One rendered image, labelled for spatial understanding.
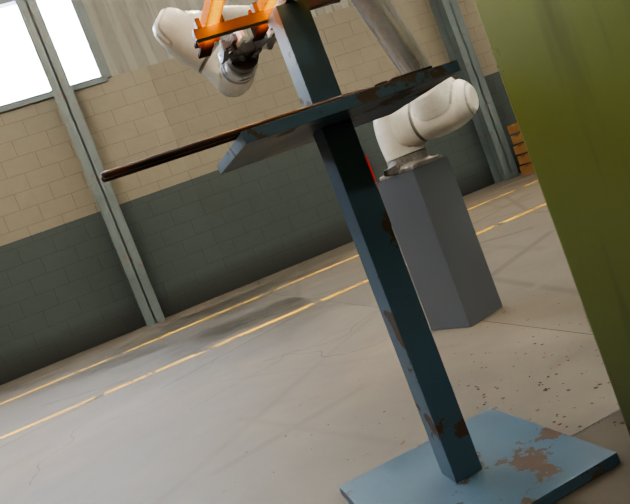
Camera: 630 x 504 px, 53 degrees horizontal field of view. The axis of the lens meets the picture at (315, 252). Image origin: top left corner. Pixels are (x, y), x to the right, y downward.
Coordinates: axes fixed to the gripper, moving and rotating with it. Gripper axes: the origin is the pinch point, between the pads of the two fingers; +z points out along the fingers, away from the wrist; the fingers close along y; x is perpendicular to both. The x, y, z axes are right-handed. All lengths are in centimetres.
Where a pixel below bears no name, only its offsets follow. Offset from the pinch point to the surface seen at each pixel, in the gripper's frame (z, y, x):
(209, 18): 17.6, 12.8, -1.0
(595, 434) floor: 31, -25, -100
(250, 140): 39, 19, -28
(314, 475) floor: -13, 22, -101
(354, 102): 38.3, 0.2, -27.3
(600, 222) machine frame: 65, -15, -56
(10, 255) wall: -670, 174, 34
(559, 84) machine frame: 66, -15, -37
